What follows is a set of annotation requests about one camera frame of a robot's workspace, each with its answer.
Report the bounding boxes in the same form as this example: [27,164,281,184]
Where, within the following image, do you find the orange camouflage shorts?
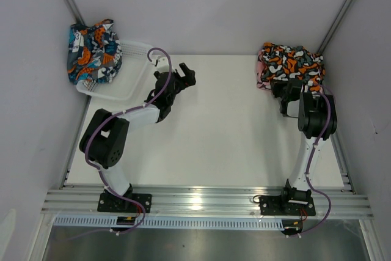
[261,42,326,92]

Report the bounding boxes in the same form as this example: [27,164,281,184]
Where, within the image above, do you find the pink shark print shorts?
[256,50,271,90]

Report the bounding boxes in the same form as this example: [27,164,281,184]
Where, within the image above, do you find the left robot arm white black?
[79,63,196,212]

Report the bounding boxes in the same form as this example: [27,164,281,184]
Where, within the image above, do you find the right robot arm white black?
[263,79,337,216]

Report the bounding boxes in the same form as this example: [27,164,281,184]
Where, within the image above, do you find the blue orange patterned shorts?
[67,19,123,84]

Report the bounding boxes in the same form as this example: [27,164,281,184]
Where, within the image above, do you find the white plastic basket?
[76,40,152,101]

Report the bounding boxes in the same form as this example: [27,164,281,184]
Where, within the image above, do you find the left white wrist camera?
[151,56,169,72]

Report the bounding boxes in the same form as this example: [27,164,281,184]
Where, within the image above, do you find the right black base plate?
[259,196,316,216]

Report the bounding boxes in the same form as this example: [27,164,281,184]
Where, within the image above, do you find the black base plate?
[97,193,153,213]
[259,196,316,216]

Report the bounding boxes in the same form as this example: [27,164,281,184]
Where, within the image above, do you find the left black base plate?
[97,193,153,213]

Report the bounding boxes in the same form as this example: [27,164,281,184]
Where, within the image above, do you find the right aluminium frame post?
[316,0,356,55]

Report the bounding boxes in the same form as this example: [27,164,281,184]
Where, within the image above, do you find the aluminium mounting rail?
[41,185,374,219]

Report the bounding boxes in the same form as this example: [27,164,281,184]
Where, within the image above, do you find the white slotted cable duct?
[53,215,283,231]

